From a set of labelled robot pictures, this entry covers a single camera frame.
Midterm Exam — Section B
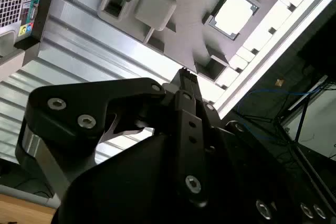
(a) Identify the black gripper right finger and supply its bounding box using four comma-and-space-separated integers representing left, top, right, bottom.
187, 69, 266, 157

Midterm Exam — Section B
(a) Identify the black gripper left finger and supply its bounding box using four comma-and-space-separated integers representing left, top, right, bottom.
14, 68, 211, 208

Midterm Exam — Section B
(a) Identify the silver CPU with green edge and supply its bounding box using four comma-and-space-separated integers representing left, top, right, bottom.
208, 0, 261, 40

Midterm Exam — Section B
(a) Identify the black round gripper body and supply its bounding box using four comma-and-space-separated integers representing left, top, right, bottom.
51, 133, 336, 224

